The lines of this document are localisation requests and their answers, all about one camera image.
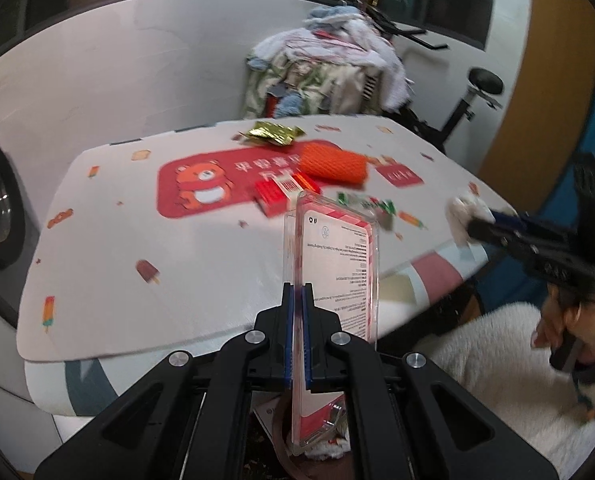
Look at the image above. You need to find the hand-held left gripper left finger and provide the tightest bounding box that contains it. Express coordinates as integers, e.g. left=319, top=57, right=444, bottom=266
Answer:
left=35, top=282, right=298, bottom=480

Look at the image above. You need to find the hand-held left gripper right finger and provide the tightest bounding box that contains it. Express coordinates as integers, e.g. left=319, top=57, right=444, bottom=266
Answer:
left=301, top=282, right=561, bottom=480

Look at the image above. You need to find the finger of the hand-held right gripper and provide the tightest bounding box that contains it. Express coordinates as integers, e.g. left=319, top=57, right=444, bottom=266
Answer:
left=466, top=217, right=531, bottom=258
left=491, top=209, right=534, bottom=233

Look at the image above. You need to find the white tissue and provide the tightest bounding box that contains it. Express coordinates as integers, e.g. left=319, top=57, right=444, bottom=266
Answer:
left=445, top=195, right=495, bottom=249

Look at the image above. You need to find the clear plastic package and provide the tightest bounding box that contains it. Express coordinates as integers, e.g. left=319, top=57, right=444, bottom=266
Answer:
left=282, top=190, right=382, bottom=457

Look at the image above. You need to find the brown trash bin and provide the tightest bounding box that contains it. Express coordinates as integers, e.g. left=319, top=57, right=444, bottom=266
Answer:
left=250, top=392, right=358, bottom=480

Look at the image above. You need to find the person's right hand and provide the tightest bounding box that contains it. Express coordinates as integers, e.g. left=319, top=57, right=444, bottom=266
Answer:
left=531, top=292, right=595, bottom=367

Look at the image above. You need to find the blue fabric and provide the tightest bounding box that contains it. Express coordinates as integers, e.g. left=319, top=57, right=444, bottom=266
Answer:
left=477, top=260, right=548, bottom=311

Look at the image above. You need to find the green snack wrapper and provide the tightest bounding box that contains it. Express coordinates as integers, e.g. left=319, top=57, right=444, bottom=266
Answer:
left=337, top=191, right=398, bottom=231

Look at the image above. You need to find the red small box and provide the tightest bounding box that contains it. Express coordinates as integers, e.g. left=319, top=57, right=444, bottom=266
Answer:
left=255, top=172, right=323, bottom=218

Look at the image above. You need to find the black exercise bike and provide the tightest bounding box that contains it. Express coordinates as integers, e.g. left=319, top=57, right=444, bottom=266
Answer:
left=362, top=7, right=506, bottom=156

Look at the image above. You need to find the person's white fluffy garment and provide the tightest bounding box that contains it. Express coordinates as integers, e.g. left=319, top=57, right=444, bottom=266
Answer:
left=417, top=302, right=595, bottom=480

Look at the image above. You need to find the orange foam net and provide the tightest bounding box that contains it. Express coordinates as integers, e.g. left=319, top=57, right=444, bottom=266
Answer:
left=297, top=142, right=369, bottom=185

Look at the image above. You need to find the wooden door panel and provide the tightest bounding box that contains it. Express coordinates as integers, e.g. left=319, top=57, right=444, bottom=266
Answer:
left=477, top=0, right=595, bottom=211

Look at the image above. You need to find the gold foil wrapper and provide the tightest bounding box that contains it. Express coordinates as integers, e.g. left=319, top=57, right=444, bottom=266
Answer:
left=232, top=121, right=306, bottom=147

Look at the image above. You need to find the pile of clothes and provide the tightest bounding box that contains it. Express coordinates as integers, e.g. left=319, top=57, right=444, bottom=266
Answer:
left=242, top=5, right=413, bottom=121

